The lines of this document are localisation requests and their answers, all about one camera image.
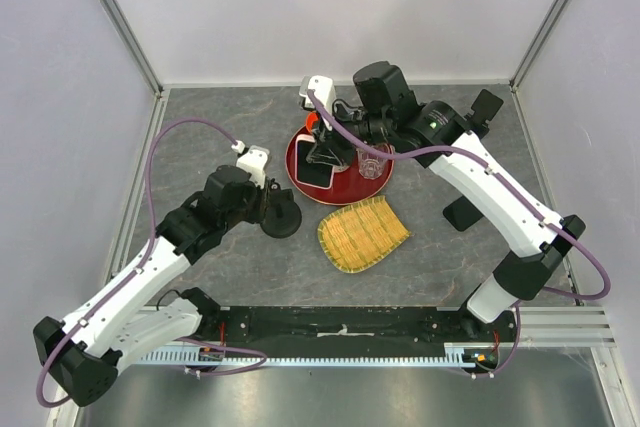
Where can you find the aluminium frame rail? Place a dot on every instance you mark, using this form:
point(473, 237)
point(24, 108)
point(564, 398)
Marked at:
point(560, 327)

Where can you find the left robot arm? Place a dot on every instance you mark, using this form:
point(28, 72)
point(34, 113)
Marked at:
point(87, 350)

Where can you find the woven bamboo mat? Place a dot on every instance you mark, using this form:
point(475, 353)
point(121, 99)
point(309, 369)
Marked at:
point(357, 237)

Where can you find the clear glass tumbler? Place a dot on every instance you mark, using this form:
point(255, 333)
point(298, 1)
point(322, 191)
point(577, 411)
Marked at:
point(370, 166)

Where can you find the round red tray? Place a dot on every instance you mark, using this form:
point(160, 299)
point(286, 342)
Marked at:
point(348, 187)

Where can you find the black phone stand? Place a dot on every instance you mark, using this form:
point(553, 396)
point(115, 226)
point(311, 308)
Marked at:
point(283, 216)

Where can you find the pink-cased smartphone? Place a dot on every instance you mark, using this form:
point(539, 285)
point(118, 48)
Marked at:
point(313, 174)

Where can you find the grey slotted cable duct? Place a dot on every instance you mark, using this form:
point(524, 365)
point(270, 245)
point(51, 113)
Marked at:
point(193, 356)

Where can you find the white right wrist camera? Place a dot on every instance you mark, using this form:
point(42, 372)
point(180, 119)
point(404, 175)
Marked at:
point(323, 89)

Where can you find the orange bowl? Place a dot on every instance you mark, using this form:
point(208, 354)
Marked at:
point(311, 119)

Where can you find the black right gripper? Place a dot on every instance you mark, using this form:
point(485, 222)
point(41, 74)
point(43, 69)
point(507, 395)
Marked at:
point(322, 150)

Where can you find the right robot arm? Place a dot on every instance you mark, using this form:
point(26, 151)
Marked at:
point(450, 145)

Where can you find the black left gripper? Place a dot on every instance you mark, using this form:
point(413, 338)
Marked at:
point(263, 200)

